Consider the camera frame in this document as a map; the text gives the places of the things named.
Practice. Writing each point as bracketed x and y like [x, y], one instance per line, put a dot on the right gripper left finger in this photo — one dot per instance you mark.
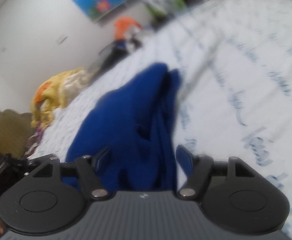
[89, 183]

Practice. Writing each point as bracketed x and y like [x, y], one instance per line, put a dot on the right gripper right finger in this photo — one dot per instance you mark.
[198, 170]

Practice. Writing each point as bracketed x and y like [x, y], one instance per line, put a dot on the blue sweater with rhinestones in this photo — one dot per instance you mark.
[135, 123]

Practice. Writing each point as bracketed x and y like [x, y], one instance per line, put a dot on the olive striped headboard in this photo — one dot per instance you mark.
[15, 130]

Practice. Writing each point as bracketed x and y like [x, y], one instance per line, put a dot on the purple patterned cloth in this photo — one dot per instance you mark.
[34, 141]

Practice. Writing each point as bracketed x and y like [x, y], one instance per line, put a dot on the yellow crumpled duvet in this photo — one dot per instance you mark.
[57, 92]

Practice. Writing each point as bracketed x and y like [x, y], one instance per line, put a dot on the white quilt with script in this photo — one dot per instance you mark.
[235, 62]

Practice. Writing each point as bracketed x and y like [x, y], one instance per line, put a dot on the dark bag on floor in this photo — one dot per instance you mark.
[113, 54]

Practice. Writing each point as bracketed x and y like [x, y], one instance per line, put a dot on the orange cloth item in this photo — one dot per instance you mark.
[122, 25]

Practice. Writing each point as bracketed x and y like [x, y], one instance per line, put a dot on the white wall switch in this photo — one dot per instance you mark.
[61, 39]

